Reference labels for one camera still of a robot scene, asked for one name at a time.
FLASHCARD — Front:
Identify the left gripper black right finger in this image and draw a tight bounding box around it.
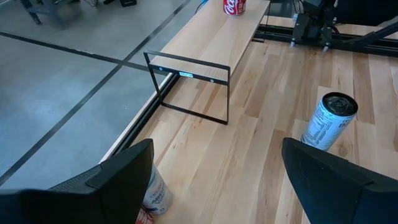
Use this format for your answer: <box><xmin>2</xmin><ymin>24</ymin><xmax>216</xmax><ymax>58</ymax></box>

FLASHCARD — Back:
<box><xmin>281</xmin><ymin>137</ymin><xmax>398</xmax><ymax>224</ymax></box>

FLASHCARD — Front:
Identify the wooden shelf black metal frame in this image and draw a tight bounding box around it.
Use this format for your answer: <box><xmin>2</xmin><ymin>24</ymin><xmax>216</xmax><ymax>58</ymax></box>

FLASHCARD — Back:
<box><xmin>143</xmin><ymin>0</ymin><xmax>271</xmax><ymax>126</ymax></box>

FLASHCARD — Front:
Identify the white Celsius can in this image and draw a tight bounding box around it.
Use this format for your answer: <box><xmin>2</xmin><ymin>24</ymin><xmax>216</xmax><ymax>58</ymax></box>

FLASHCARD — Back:
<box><xmin>300</xmin><ymin>91</ymin><xmax>359</xmax><ymax>152</ymax></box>

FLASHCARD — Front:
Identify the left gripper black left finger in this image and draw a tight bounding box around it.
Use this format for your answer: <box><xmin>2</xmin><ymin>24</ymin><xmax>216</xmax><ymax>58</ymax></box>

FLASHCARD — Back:
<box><xmin>0</xmin><ymin>138</ymin><xmax>155</xmax><ymax>224</ymax></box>

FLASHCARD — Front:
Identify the red Coca-Cola can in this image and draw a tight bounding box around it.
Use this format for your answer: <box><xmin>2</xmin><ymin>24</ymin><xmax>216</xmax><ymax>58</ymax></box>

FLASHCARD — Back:
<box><xmin>223</xmin><ymin>0</ymin><xmax>247</xmax><ymax>17</ymax></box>
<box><xmin>134</xmin><ymin>207</ymin><xmax>155</xmax><ymax>224</ymax></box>

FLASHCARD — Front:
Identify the black table frame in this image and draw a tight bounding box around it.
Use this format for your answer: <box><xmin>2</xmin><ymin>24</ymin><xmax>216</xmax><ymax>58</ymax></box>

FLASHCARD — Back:
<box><xmin>99</xmin><ymin>18</ymin><xmax>398</xmax><ymax>164</ymax></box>

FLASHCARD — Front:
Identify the dark floor cable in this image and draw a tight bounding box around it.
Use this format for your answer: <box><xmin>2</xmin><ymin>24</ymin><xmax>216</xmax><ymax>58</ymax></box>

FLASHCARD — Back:
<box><xmin>195</xmin><ymin>0</ymin><xmax>209</xmax><ymax>15</ymax></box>

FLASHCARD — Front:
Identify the Celsius Arctic Vibe can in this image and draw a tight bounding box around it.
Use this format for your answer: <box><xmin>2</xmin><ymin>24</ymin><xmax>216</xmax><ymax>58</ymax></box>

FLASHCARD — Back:
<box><xmin>142</xmin><ymin>164</ymin><xmax>174</xmax><ymax>216</ymax></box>

